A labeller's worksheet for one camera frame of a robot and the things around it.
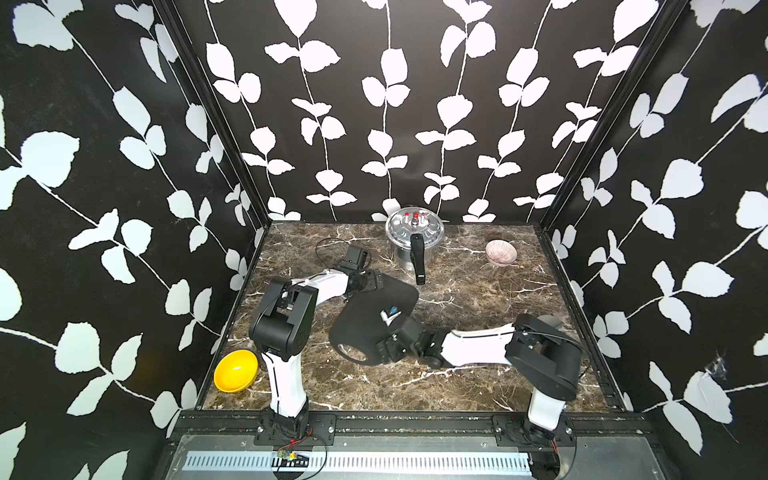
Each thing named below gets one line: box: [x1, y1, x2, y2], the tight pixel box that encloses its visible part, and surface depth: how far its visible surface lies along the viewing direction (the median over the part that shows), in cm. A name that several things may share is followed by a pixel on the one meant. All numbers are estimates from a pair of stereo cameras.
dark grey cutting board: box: [330, 276, 419, 365], surface depth 92 cm
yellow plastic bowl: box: [214, 349, 259, 393], surface depth 81 cm
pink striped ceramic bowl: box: [485, 239, 517, 267], surface depth 110 cm
